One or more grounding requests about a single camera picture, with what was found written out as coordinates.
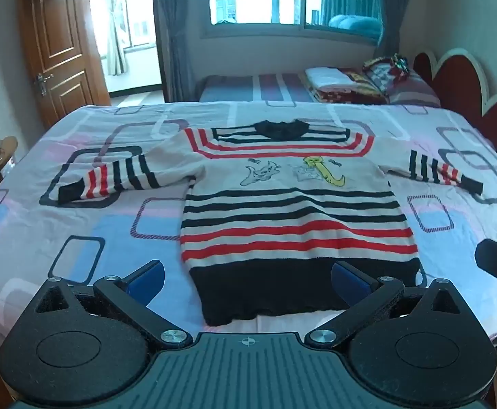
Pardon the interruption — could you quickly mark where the white sheer curtain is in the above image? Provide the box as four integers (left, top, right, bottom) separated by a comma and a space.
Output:
103, 0, 130, 76

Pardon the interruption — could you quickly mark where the striped knit sweater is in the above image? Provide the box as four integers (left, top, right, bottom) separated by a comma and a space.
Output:
57, 120, 484, 327

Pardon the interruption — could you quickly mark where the brown wooden door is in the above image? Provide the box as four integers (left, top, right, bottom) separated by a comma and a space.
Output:
16, 0, 113, 131

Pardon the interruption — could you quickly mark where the red headboard with white trim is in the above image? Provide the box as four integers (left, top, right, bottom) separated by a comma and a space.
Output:
412, 48, 497, 163

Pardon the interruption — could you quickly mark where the metal door handle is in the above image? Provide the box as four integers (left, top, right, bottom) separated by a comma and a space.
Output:
34, 72, 56, 97

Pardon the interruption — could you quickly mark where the grey curtain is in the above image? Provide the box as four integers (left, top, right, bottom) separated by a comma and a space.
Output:
376, 0, 408, 61
151, 0, 195, 103

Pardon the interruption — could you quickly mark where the bed with striped sheet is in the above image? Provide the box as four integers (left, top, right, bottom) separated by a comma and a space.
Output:
195, 72, 442, 108

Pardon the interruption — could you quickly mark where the bed with patterned sheet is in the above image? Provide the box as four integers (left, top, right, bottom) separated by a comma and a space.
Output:
0, 101, 497, 350

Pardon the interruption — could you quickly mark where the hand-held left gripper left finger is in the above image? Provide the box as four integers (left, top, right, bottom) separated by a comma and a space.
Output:
33, 259, 194, 348

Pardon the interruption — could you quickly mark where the folded white blanket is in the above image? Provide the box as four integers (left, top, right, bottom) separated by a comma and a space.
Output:
306, 67, 354, 91

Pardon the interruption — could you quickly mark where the checked striped pillow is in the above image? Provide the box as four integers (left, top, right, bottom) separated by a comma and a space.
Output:
364, 57, 442, 108

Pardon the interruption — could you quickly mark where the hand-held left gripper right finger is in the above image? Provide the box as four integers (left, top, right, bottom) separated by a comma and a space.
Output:
306, 260, 466, 348

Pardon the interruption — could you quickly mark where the folded red patterned blanket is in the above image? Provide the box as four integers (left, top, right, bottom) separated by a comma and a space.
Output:
303, 67, 391, 105

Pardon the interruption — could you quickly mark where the blue cushion on windowsill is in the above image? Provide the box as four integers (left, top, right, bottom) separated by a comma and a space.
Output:
329, 14, 384, 46

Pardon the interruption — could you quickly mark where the colourful shiny bundle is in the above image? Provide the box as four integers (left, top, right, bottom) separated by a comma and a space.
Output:
384, 53, 411, 75

